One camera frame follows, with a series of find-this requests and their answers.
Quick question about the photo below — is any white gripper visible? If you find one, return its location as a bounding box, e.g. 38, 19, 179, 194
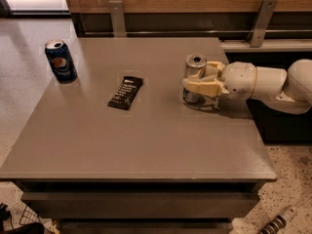
182, 61, 257, 100

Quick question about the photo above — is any silver redbull can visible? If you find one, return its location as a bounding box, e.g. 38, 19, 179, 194
183, 54, 207, 103

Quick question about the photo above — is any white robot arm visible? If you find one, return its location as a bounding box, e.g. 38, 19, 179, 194
182, 58, 312, 114

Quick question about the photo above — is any blue pepsi can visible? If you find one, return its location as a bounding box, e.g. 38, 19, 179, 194
45, 39, 77, 84

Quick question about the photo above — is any black snack bar wrapper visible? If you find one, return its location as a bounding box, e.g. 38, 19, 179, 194
108, 76, 143, 110

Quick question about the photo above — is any grey drawer cabinet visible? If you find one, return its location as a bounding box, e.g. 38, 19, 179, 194
1, 38, 276, 223

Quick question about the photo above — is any white power strip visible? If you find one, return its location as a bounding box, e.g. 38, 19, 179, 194
258, 194, 312, 234

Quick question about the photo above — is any lower grey drawer front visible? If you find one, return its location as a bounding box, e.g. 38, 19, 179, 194
60, 221, 232, 234

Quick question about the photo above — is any grey drawer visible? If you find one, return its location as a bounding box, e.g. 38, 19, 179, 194
60, 221, 232, 234
21, 192, 258, 219

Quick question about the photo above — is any upper grey drawer front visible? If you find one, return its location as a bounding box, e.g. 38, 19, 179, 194
21, 192, 258, 219

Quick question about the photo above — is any right metal bracket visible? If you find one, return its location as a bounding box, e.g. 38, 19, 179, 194
249, 0, 278, 48

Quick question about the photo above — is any metal bracket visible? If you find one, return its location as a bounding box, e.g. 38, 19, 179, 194
249, 0, 278, 48
109, 0, 127, 38

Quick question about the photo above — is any left metal bracket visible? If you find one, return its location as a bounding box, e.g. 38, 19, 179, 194
109, 0, 127, 38

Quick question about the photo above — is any horizontal metal rail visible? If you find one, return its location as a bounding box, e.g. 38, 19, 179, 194
77, 29, 312, 38

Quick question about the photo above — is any black wire basket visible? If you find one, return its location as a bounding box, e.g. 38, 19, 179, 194
19, 206, 41, 225

